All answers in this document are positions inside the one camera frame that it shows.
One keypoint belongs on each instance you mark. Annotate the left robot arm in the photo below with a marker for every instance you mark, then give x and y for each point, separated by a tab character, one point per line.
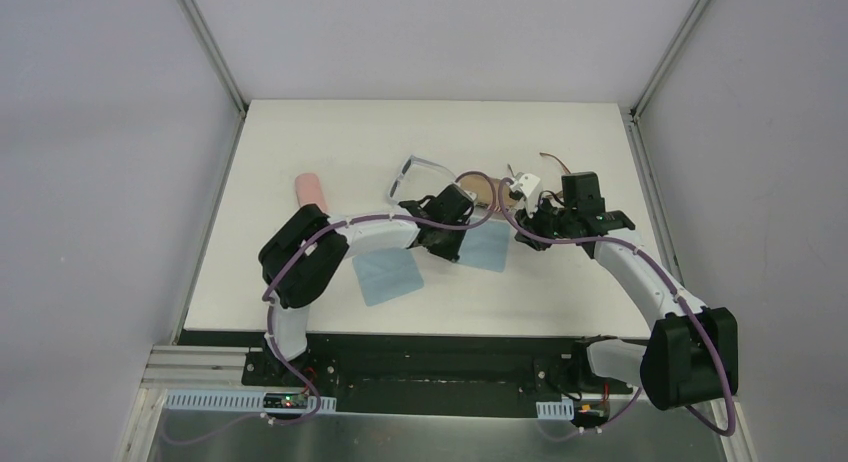
300	260

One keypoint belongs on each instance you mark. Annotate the right white cable duct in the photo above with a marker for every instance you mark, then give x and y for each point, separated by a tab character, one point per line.
560	410

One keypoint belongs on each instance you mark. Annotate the blue cleaning cloth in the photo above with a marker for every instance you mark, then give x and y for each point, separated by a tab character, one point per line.
386	275
486	247

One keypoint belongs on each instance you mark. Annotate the brown frame sunglasses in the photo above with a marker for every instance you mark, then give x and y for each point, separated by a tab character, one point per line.
563	167

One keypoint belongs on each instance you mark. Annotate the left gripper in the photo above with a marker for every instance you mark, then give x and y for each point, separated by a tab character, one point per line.
440	240

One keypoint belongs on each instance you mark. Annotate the left white cable duct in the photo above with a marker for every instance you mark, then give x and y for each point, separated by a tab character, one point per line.
248	401

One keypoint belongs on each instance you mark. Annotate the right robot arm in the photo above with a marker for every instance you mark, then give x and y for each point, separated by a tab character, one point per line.
691	355

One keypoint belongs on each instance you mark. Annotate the white cable duct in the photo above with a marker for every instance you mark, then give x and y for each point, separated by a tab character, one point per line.
560	410
248	401

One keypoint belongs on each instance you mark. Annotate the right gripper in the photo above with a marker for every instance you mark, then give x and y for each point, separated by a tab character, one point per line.
531	223

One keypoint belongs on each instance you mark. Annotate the white frame sunglasses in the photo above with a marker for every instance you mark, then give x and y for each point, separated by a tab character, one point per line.
417	178

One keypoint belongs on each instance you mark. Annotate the pink glasses case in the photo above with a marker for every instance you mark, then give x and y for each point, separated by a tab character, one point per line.
308	190

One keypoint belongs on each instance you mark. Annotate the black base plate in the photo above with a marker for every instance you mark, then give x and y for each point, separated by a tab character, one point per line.
503	377

